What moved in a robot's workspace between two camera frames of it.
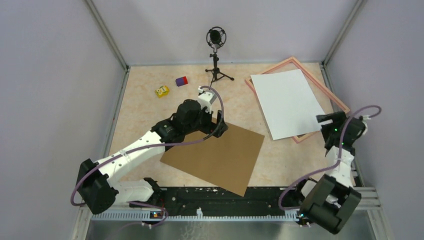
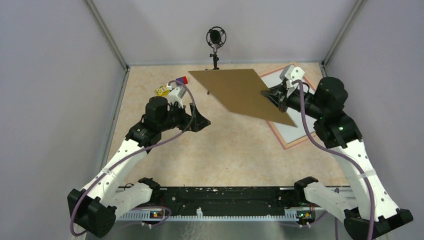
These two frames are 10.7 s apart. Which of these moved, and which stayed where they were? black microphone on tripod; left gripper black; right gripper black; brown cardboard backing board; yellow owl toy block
Moved: right gripper black; brown cardboard backing board; left gripper black
Stayed: black microphone on tripod; yellow owl toy block
